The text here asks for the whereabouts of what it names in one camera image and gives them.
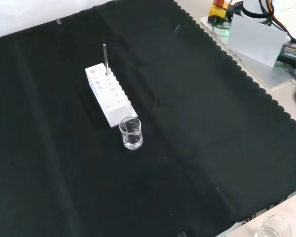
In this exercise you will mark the clear glass rod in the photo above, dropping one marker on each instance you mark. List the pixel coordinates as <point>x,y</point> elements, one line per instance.
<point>105,56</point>

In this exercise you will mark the white test tube rack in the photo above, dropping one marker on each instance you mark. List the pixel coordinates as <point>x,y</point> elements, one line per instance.
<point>118,111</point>

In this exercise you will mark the small clear glass beaker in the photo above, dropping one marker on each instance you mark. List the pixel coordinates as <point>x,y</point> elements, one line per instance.
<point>132,143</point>

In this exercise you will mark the black table cloth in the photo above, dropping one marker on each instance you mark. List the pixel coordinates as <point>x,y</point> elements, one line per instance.
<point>187,123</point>

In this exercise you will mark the clear cloth clip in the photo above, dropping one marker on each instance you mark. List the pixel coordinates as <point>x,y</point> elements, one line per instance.
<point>59,21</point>
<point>183,234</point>

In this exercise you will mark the yellow stop button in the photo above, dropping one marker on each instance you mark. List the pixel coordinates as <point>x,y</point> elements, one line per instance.
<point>217,11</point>

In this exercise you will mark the pale white board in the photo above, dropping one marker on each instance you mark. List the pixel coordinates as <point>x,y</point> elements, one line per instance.
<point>254,37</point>

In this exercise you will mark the black power adapter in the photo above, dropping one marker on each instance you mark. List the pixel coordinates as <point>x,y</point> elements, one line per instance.
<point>293,53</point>

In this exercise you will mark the grey metal base plate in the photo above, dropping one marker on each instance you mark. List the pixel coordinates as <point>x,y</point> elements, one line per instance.
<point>261,71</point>

